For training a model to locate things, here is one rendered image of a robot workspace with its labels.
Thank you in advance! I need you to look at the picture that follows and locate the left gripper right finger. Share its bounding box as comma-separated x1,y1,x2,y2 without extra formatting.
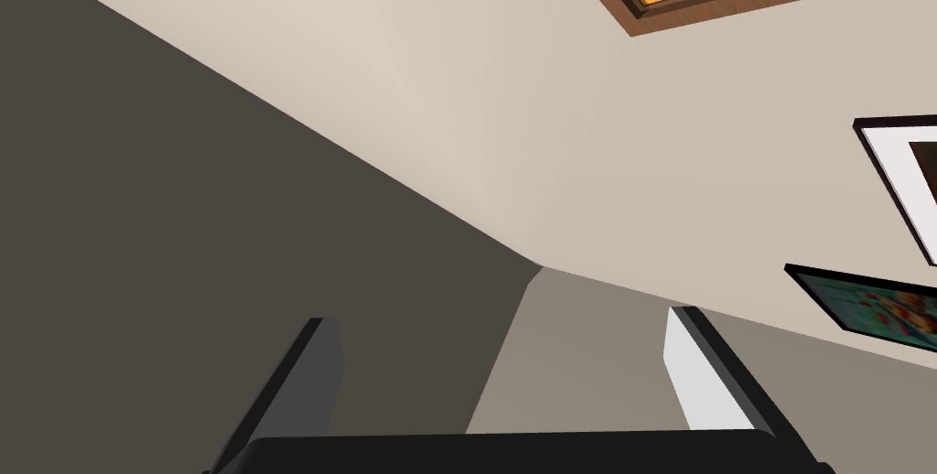
662,305,823,469

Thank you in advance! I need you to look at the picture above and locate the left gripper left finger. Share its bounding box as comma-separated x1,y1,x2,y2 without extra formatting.
210,316,345,474

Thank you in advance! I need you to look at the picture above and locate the black framed colourful picture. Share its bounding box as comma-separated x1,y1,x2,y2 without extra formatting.
783,263,937,354

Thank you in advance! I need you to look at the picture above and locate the black framed white picture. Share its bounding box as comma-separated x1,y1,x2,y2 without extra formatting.
852,114,937,268

